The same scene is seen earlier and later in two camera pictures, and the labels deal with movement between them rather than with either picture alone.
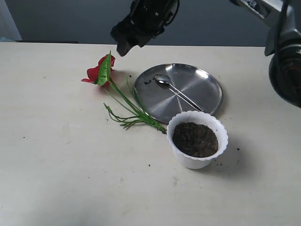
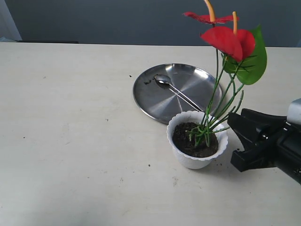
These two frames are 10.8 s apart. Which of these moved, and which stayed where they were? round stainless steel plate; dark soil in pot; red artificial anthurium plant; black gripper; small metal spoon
Moved: black gripper; red artificial anthurium plant
Stayed: dark soil in pot; round stainless steel plate; small metal spoon
